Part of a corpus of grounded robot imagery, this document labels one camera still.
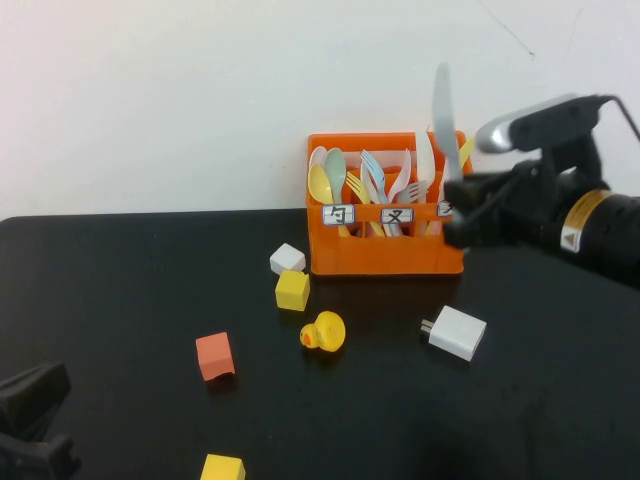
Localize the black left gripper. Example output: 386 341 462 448
0 362 71 444

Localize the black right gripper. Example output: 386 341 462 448
442 162 576 250

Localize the grey plastic knife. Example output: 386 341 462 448
431 62 467 187

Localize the orange plastic cutlery holder crate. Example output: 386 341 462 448
305 130 476 277

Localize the grey plastic fork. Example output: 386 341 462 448
397 179 430 205

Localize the white plastic knife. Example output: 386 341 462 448
415 129 437 237

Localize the white fork character label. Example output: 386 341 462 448
380 207 415 225

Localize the pale pink plastic fork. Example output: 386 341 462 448
387 148 412 201

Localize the blue plastic fork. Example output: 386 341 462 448
359 148 401 237

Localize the yellow plastic fork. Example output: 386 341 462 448
344 171 387 238

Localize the white power adapter plug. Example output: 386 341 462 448
420 305 488 362

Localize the white spoon character label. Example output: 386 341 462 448
322 203 357 227

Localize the green plastic spoon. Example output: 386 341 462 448
322 148 349 205

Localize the yellow plastic spoon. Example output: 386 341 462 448
307 162 351 238

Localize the yellow rubber duck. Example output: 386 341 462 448
299 310 347 352

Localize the white foam cube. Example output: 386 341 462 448
269 243 307 276

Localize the orange foam cube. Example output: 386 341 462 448
195 330 236 382

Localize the yellow foam cube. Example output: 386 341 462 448
200 453 247 480
275 269 312 312

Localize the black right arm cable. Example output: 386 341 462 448
594 93 640 142

